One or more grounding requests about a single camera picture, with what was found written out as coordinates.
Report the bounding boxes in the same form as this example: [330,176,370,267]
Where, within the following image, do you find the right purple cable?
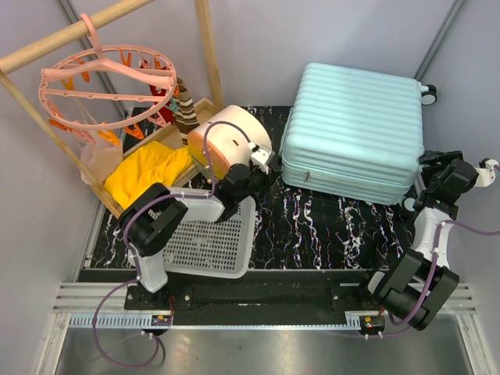
[323,163,500,339]

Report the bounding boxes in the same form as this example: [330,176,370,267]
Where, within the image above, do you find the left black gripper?
[236,164,283,205]

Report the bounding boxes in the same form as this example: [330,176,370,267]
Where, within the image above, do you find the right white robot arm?
[354,151,479,330]

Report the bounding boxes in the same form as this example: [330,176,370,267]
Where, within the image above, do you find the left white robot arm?
[118,164,274,309]

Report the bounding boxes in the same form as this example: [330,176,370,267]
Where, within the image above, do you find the pink round clip hanger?
[38,13,177,134]

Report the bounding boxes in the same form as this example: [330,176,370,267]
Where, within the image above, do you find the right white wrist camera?
[474,158,499,188]

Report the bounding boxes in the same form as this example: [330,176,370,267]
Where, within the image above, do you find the wooden clothes rack frame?
[1,1,223,217]

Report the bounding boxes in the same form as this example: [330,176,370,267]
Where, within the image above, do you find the light blue ribbed suitcase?
[279,62,437,205]

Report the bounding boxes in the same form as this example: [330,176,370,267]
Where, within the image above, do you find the brown striped sock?
[174,77,199,139]

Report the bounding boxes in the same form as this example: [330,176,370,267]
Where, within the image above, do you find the white perforated plastic basket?
[127,197,257,279]

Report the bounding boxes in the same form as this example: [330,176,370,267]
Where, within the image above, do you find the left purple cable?
[91,120,259,369]

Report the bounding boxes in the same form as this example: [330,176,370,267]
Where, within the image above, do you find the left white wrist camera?
[250,146,274,174]

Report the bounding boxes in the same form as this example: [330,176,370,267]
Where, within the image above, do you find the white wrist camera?
[250,146,274,174]
[474,158,499,188]

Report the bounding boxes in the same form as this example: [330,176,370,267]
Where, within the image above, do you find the pink toy washing machine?
[187,105,272,180]

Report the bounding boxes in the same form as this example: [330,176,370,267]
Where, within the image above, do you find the purple cable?
[323,163,500,339]
[91,120,259,369]

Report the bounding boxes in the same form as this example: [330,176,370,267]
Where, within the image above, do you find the aluminium rail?
[52,283,477,315]

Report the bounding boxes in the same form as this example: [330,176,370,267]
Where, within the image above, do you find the black marble pattern mat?
[84,106,414,270]

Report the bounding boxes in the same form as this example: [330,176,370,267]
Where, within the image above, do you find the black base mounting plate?
[124,270,380,327]

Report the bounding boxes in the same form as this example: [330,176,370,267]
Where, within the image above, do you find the yellow cloth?
[104,141,193,209]

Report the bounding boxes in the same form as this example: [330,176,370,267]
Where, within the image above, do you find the red hanging sock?
[140,58,174,127]

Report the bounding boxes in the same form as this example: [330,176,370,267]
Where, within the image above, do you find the translucent plastic bag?
[78,130,123,184]

